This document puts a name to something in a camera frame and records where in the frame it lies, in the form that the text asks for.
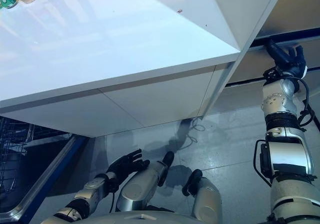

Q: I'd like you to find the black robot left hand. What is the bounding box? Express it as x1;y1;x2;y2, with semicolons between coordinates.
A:
105;148;151;185

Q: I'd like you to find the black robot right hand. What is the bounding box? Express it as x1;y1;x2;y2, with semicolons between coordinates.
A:
264;39;308;79

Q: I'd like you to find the stainless steel fridge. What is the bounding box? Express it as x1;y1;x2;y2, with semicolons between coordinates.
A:
209;0;320;130

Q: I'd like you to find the silver robot left leg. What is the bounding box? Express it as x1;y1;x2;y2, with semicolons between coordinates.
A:
116;151;176;213

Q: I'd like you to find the silver robot leg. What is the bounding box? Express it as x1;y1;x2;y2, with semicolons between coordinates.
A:
116;151;176;213
181;168;223;224

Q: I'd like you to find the tall white cabinet panel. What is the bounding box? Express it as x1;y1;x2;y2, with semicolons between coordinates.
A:
134;0;287;120

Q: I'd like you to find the silver robot right leg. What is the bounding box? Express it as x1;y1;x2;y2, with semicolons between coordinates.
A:
181;168;223;224

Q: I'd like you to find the open dishwasher with rack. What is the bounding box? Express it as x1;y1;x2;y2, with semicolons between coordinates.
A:
0;115;89;224

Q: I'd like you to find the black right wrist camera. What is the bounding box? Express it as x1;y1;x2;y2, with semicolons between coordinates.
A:
264;68;285;81

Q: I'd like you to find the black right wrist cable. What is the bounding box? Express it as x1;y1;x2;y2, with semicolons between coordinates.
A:
291;77;317;129

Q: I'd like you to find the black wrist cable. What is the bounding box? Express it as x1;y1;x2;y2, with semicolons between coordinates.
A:
291;77;317;129
108;181;120;214

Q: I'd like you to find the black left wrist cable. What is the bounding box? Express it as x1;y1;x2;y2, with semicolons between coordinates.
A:
108;181;120;214

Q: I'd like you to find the thin cable on floor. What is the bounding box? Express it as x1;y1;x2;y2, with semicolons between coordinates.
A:
178;117;206;151

